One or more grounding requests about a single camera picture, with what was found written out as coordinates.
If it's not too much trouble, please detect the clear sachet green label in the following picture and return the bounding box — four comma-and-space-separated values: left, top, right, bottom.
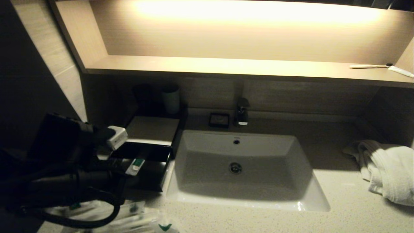
70, 202, 94, 211

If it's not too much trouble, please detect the black box drawer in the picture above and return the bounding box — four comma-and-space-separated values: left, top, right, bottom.
110, 144, 172, 192

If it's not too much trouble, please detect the clear packet green leaf logo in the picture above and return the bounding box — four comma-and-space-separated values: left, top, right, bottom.
155, 214, 180, 233

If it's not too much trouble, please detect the grey plastic cup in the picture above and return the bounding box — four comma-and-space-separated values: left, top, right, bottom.
161, 84, 180, 115

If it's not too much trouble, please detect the black amenity box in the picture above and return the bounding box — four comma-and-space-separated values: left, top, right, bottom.
125, 103, 189, 159

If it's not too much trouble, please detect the dark plastic cup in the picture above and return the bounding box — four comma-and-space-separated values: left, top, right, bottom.
133, 84, 156, 109

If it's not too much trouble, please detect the small black soap dish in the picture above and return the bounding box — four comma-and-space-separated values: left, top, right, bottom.
209, 112, 230, 128

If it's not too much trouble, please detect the chrome faucet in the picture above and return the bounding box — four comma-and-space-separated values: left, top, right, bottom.
235, 98, 250, 126

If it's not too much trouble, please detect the white ceramic sink basin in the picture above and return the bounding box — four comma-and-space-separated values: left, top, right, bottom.
166, 129, 331, 212

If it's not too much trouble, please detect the white toothbrush dark head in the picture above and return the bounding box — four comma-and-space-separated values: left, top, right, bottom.
349, 62, 394, 69

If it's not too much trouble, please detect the white folded towel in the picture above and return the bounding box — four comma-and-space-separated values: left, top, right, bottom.
341, 139, 414, 207

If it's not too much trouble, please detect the white toothpaste tube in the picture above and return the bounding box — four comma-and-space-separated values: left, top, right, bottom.
388, 65, 414, 78

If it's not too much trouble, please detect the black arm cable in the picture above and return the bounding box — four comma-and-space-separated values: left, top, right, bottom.
16, 168, 121, 229

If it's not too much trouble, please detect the lit wooden wall shelf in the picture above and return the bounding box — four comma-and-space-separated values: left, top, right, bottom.
47, 0, 414, 89

